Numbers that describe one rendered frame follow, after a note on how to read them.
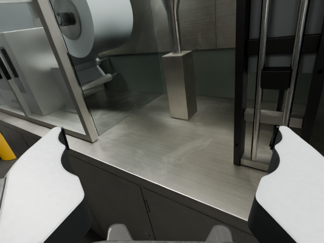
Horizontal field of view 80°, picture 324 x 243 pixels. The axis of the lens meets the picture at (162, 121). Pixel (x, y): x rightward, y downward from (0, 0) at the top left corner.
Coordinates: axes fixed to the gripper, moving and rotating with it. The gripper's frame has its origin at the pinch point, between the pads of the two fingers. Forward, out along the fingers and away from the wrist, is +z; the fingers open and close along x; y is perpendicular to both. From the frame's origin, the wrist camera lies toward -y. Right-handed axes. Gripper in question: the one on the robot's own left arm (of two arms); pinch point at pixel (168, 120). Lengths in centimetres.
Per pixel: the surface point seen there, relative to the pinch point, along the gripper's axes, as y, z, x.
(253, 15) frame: -6.3, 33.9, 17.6
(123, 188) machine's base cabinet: 50, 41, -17
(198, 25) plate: -3, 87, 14
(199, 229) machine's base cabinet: 49, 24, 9
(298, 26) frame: -4.3, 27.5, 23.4
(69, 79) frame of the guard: 12, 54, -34
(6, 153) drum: 141, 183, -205
